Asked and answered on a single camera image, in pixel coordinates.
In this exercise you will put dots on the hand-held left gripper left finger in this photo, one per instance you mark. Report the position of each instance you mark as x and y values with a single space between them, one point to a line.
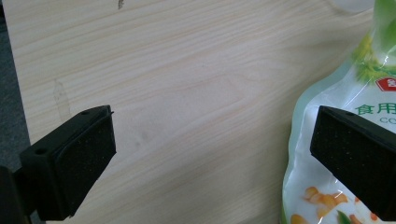
71 161

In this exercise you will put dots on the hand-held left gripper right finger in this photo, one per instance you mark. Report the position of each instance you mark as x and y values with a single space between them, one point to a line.
358 155

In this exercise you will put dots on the white and green plastic pouch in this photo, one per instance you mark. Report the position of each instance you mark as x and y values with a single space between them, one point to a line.
339 93

